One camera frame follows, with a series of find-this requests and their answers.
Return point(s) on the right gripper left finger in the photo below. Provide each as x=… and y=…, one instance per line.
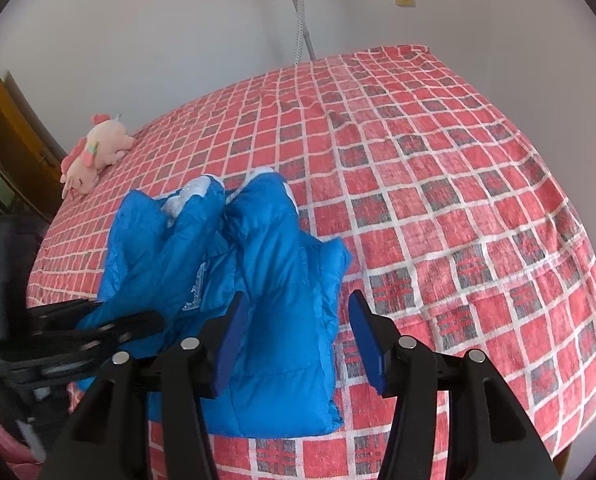
x=106, y=437

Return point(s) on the blue puffer jacket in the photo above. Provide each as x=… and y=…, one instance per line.
x=188, y=255

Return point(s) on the pink knit sleeve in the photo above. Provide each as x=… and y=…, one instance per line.
x=17, y=456

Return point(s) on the wooden wardrobe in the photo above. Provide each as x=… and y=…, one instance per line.
x=29, y=172

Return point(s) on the red plaid bed sheet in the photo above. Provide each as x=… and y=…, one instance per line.
x=458, y=231

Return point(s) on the pink plush unicorn toy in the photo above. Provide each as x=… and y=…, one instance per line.
x=105, y=145

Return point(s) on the metal pole stand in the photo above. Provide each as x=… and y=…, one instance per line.
x=303, y=43

